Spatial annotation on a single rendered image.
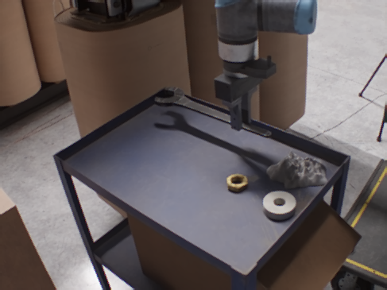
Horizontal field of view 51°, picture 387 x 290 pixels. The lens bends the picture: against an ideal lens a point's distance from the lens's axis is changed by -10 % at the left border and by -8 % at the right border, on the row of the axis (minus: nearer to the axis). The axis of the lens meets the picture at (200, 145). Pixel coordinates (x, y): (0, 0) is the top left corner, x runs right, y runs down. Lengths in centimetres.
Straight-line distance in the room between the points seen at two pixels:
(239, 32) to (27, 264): 77
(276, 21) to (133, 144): 53
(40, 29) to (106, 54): 174
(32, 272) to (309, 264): 70
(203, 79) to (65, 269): 108
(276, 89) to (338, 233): 132
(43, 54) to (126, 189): 231
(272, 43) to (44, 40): 171
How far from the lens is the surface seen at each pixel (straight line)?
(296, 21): 92
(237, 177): 104
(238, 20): 94
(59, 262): 216
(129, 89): 154
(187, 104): 121
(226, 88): 99
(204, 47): 179
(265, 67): 98
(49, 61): 327
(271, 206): 95
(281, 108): 234
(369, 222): 177
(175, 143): 118
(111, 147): 121
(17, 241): 110
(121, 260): 139
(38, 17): 316
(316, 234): 103
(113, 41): 147
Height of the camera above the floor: 155
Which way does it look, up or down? 35 degrees down
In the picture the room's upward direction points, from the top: 5 degrees counter-clockwise
